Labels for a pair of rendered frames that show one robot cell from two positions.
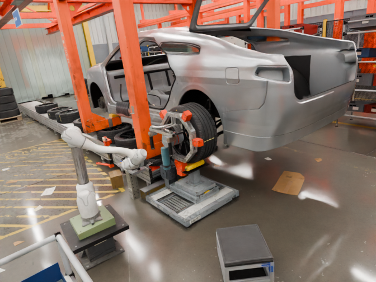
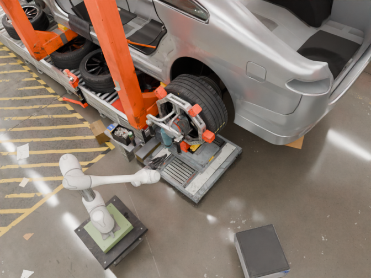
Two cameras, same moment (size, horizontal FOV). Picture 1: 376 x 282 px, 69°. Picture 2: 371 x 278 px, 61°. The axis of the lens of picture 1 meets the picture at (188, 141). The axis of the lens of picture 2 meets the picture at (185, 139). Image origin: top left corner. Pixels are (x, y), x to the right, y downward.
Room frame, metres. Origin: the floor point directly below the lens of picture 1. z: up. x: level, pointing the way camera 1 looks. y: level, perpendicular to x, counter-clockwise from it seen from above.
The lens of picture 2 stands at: (0.99, 0.23, 3.09)
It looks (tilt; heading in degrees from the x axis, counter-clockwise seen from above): 53 degrees down; 356
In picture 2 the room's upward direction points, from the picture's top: 8 degrees counter-clockwise
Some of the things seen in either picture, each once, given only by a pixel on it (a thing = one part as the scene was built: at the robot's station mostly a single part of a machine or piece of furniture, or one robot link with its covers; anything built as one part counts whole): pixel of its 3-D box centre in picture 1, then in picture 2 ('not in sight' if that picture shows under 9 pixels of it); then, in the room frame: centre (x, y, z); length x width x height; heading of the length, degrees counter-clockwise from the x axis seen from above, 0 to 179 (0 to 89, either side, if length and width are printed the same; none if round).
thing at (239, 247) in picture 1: (243, 259); (260, 255); (1.71, -0.33, 0.17); 0.43 x 0.36 x 0.34; 1
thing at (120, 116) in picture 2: (110, 151); (79, 88); (4.23, 1.27, 0.28); 2.47 x 0.09 x 0.22; 38
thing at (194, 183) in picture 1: (194, 175); (196, 142); (2.97, -0.03, 0.32); 0.40 x 0.30 x 0.28; 38
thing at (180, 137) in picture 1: (172, 139); (176, 125); (2.82, 0.16, 0.85); 0.21 x 0.14 x 0.14; 128
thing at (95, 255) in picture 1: (96, 237); (114, 234); (2.20, 0.96, 0.15); 0.50 x 0.50 x 0.30; 34
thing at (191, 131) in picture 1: (178, 137); (181, 120); (2.86, 0.10, 0.85); 0.54 x 0.07 x 0.54; 38
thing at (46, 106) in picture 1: (47, 107); not in sight; (8.74, 4.33, 0.39); 0.66 x 0.66 x 0.24
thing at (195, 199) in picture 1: (193, 188); (194, 149); (3.00, -0.01, 0.13); 0.50 x 0.36 x 0.10; 38
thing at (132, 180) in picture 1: (132, 182); (125, 147); (3.17, 0.76, 0.21); 0.10 x 0.10 x 0.42; 38
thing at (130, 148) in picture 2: (130, 167); (122, 137); (3.15, 0.74, 0.44); 0.43 x 0.17 x 0.03; 38
